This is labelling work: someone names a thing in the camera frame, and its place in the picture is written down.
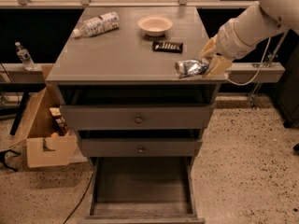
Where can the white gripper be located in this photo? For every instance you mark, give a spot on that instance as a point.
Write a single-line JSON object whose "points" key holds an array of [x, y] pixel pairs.
{"points": [[228, 41]]}

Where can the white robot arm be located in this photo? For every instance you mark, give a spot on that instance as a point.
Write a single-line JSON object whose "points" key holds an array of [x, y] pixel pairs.
{"points": [[271, 17]]}

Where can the grey drawer cabinet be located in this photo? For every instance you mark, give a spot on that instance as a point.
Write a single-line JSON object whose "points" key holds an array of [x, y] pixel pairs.
{"points": [[120, 68]]}

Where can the grey top drawer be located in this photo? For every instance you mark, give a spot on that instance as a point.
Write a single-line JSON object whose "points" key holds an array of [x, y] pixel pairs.
{"points": [[136, 117]]}

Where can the grey drawer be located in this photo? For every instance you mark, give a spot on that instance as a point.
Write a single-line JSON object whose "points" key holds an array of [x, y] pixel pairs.
{"points": [[136, 117], [150, 190], [139, 147]]}

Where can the grey middle drawer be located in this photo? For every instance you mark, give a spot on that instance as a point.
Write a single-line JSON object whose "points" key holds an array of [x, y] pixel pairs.
{"points": [[139, 147]]}

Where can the grey bottom drawer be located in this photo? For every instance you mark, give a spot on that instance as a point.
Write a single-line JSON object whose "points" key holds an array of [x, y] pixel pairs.
{"points": [[150, 190]]}

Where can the black snack bar packet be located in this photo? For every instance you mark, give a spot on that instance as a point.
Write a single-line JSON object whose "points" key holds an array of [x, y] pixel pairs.
{"points": [[166, 46]]}

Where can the white paper bowl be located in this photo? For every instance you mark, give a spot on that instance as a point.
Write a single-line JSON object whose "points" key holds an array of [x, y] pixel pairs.
{"points": [[155, 25]]}

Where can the dark cabinet at right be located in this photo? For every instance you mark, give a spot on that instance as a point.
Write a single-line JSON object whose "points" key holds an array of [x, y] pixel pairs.
{"points": [[285, 93]]}

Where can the plastic water bottle lying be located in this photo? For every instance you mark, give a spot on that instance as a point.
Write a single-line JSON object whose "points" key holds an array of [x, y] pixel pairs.
{"points": [[97, 25]]}

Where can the snack items in box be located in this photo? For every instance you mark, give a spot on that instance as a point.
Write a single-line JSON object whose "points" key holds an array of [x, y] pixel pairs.
{"points": [[59, 121]]}

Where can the small upright water bottle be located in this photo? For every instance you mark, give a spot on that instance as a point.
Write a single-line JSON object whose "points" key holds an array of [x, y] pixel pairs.
{"points": [[24, 56]]}

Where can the open cardboard box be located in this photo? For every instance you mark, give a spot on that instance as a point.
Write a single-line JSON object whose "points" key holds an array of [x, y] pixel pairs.
{"points": [[43, 147]]}

